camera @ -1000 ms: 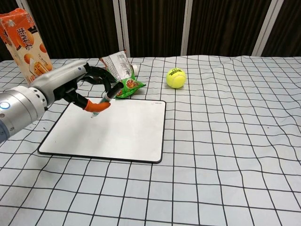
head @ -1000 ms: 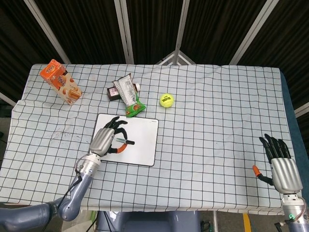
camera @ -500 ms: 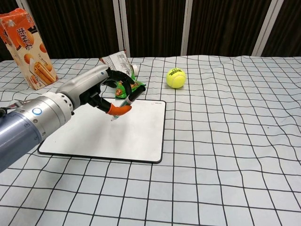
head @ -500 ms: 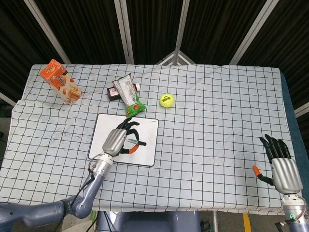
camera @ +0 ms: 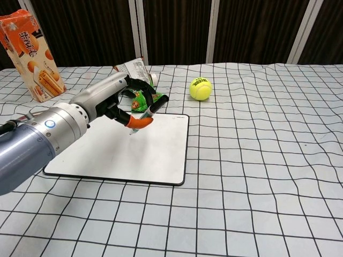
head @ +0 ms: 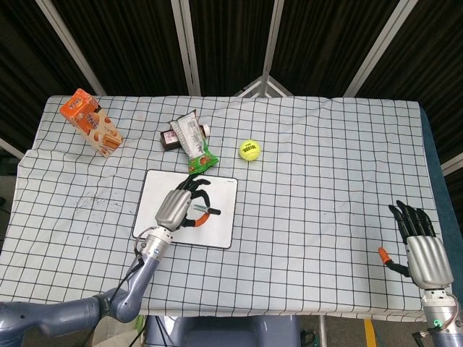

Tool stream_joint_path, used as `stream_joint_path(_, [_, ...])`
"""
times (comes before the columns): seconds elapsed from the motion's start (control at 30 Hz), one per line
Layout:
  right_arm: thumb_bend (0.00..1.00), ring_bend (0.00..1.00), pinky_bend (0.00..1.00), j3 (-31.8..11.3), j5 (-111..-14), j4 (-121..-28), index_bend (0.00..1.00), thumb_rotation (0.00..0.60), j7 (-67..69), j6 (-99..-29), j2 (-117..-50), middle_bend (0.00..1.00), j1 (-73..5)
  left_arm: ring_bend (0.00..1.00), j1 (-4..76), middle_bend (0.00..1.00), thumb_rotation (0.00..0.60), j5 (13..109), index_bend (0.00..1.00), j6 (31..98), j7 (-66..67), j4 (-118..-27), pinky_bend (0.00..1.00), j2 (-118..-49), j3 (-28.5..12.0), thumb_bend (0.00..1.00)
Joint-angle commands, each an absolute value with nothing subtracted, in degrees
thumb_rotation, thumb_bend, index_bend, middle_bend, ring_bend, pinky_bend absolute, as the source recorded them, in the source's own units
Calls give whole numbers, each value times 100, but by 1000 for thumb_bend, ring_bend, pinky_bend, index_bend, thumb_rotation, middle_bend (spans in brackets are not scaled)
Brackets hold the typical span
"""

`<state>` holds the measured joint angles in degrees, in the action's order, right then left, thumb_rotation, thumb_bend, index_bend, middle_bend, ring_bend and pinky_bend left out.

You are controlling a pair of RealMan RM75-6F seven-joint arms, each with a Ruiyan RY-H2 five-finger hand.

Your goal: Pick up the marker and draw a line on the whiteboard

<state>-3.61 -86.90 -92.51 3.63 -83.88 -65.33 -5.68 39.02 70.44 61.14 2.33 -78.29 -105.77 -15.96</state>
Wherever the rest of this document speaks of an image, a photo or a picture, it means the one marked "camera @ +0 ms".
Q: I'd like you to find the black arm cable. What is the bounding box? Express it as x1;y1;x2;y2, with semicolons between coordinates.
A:
0;114;36;135

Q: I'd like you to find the black capped marker pen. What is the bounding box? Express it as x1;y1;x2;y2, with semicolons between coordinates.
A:
129;96;169;136

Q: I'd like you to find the green snack bag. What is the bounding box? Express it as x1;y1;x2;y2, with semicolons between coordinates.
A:
113;57;169;113

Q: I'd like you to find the orange egg roll box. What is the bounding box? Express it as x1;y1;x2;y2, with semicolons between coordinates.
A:
0;9;67;103

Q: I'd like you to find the white dry-erase board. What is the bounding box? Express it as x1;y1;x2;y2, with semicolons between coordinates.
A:
42;112;190;186

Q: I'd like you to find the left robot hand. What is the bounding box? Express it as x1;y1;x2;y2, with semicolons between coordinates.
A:
70;71;157;129

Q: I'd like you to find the grid-patterned light blue tablecloth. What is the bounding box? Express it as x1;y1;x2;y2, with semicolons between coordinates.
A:
0;62;343;257

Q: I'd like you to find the yellow tennis ball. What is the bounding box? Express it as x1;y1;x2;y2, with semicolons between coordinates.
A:
189;76;213;101

